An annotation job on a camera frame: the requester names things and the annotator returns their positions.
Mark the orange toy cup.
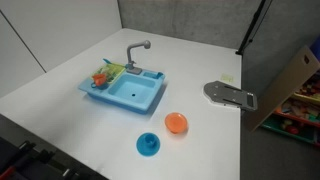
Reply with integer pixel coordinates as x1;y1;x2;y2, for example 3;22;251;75
92;74;106;85

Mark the blue toy sink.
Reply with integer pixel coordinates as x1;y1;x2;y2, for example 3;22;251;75
78;70;165;114

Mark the grey toy faucet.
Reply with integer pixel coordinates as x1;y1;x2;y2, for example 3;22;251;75
126;40;151;75

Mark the orange toy plate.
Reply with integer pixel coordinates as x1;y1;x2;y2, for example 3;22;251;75
165;112;188;134

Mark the blue toy plate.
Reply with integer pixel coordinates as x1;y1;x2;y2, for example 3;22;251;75
136;133;161;156

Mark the blue toy cup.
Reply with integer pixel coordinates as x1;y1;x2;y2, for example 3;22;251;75
91;82;109;90

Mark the toy storage shelf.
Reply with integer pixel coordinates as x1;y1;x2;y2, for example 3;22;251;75
244;46;320;146

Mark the yellow-green dish rack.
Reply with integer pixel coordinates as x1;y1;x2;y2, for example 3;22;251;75
94;63;126;84

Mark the small pale sticker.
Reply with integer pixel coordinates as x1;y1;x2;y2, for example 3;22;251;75
221;74;233;82

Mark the black tripod pole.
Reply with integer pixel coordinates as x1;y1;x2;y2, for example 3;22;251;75
236;0;273;56

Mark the black equipment with red clamp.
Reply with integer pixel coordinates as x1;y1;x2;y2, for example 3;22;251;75
0;138;80;180

